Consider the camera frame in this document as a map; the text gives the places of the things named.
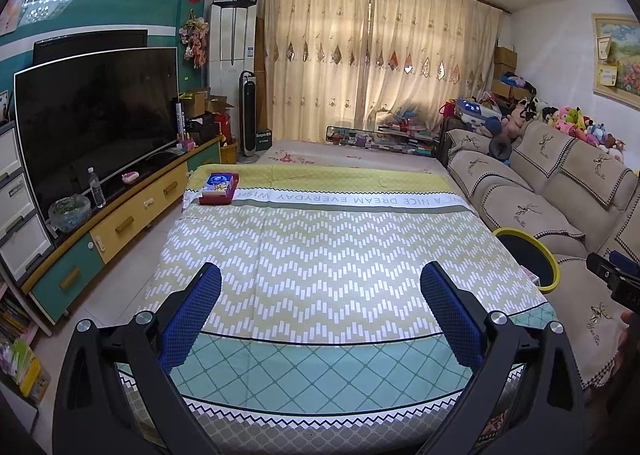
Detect framed flower painting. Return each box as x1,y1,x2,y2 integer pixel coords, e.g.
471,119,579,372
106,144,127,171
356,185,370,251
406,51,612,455
591,12,640,108

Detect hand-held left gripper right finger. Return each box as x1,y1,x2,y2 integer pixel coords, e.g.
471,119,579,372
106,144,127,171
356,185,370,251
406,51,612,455
420,262,585,455

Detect pale wall picture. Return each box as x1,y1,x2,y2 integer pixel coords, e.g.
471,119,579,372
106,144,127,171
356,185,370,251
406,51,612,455
0,0,27,36

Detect red tray box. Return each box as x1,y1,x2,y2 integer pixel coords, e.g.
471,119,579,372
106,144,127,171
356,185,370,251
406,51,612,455
198,172,240,206

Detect hanging artificial flowers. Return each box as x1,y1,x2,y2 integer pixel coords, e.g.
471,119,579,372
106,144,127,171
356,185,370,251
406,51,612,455
179,10,209,70

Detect pile of colourful toys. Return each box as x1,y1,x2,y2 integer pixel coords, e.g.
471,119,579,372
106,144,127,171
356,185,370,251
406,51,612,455
377,105,431,133

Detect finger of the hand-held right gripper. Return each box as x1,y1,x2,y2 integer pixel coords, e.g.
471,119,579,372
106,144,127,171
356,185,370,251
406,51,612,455
586,252,626,291
607,250,640,281

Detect beige covered sofa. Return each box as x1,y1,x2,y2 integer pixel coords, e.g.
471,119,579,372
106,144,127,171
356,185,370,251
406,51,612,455
442,118,640,388

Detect glass coffee table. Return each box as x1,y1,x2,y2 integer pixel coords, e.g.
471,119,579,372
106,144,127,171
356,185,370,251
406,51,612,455
326,124,441,156

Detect floral beige floor mat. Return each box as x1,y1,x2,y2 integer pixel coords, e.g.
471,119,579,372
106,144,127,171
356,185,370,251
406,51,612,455
257,138,448,168

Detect pile of plush toys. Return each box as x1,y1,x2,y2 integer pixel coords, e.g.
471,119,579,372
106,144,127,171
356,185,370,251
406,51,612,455
500,95,628,161

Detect cream embroidered curtain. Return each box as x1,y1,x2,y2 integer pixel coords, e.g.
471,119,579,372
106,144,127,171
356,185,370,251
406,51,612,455
255,0,372,141
369,0,502,136

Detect white standing air conditioner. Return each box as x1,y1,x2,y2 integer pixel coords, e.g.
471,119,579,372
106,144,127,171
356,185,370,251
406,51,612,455
209,0,258,136

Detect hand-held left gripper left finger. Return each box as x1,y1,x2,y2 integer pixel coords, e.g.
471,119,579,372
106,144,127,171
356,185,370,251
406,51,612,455
52,262,223,455

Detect chevron patterned tablecloth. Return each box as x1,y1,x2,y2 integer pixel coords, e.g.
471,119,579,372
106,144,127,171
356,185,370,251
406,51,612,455
117,164,558,441

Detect yellow-rimmed black trash bin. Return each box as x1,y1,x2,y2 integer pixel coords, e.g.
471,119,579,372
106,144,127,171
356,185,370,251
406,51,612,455
492,227,560,293

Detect teal and yellow television stand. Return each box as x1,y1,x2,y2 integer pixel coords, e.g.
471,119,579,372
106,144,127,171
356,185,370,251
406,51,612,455
22,135,223,326

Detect glass bowl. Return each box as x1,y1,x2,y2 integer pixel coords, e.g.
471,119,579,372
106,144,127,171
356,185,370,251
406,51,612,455
48,196,92,233

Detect clear water bottle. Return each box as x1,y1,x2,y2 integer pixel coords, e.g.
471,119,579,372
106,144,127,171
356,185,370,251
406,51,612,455
86,167,106,209

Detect large curved television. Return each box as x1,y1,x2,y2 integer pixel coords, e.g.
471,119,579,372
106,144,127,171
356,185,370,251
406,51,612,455
13,48,180,221

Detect small black television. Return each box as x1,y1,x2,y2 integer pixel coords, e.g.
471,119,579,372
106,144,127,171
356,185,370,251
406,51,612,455
33,29,149,65

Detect blue starred bag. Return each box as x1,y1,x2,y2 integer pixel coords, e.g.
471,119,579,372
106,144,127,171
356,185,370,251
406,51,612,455
454,98,501,128

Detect open brown cardboard box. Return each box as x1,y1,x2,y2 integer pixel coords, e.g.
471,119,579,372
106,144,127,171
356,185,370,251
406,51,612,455
187,88,212,118

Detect blue and white tissue pack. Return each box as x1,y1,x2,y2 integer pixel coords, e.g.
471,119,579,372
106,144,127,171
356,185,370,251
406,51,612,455
204,174,233,196

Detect white drawer unit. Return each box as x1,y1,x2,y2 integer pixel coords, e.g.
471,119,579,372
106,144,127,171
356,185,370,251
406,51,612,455
0,120,55,286

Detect stack of books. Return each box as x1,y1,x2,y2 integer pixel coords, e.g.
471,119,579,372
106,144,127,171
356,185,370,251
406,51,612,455
0,280,51,403

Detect black tower fan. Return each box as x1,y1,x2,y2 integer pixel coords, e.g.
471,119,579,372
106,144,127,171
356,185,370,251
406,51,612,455
238,70,262,157

